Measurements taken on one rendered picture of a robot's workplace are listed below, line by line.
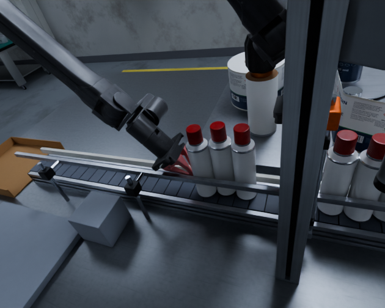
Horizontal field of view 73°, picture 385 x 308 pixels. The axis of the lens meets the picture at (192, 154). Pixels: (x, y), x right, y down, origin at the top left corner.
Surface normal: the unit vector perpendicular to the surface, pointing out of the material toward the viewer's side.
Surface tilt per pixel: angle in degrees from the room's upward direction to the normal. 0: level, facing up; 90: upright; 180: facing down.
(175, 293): 0
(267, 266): 0
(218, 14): 90
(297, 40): 90
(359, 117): 90
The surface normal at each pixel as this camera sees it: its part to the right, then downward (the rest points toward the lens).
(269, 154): -0.18, -0.75
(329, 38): -0.34, 0.66
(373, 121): -0.70, 0.55
